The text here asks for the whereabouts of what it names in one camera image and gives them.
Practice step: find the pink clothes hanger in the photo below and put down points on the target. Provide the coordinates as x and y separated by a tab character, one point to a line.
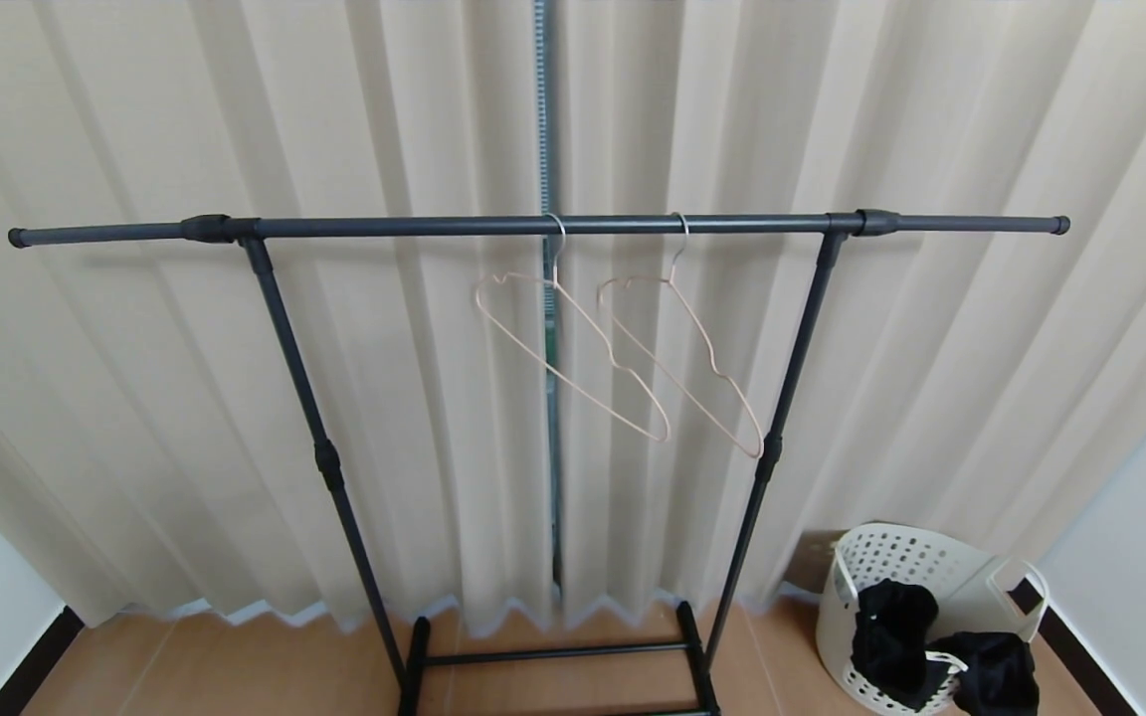
562	239
682	239

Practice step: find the black clothes rack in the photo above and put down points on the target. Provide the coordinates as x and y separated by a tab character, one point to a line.
434	227

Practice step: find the white laundry basket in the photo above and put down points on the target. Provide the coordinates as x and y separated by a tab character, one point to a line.
901	557

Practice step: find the black garment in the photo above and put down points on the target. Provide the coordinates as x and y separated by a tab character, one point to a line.
996	676

